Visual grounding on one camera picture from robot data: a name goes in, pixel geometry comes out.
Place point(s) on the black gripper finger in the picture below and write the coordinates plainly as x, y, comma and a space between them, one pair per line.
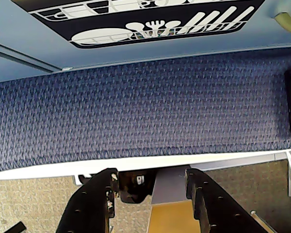
87, 206
218, 211

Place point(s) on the thin metal rod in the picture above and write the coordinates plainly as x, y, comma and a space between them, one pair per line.
263, 219

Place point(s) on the short black bar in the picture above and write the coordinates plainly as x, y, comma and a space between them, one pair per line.
18, 228

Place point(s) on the blue toy kitchen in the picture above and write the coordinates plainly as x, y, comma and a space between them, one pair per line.
38, 36

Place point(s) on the black white dish rack print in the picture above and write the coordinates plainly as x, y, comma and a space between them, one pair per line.
140, 21

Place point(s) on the grey yellow post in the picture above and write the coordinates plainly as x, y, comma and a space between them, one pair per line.
169, 208

